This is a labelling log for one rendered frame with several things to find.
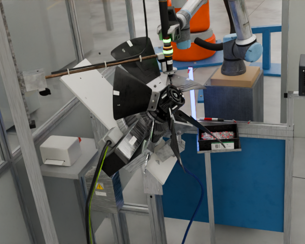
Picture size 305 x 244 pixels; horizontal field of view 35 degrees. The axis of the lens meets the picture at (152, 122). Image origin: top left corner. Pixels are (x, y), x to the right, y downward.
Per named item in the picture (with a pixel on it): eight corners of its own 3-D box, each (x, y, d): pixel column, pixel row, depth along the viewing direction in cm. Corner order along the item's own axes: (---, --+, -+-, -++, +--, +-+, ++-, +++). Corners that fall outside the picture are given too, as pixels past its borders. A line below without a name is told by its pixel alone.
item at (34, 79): (23, 93, 209) (19, 75, 205) (23, 88, 215) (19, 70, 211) (47, 89, 211) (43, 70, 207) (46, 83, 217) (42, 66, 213)
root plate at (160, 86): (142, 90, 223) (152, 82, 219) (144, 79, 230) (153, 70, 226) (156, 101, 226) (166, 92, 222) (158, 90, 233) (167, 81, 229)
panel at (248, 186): (157, 216, 320) (146, 129, 291) (157, 215, 320) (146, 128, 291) (283, 232, 292) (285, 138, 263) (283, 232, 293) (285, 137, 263)
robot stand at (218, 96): (223, 194, 354) (217, 67, 309) (264, 201, 342) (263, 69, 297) (211, 219, 330) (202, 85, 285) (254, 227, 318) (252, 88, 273)
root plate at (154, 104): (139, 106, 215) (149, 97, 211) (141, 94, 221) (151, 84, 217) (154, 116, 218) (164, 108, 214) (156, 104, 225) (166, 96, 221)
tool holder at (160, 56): (160, 76, 223) (159, 56, 219) (157, 71, 230) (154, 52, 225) (179, 72, 225) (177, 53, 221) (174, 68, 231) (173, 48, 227)
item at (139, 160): (131, 173, 214) (122, 167, 212) (134, 159, 221) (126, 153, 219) (150, 159, 207) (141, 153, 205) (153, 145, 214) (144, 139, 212)
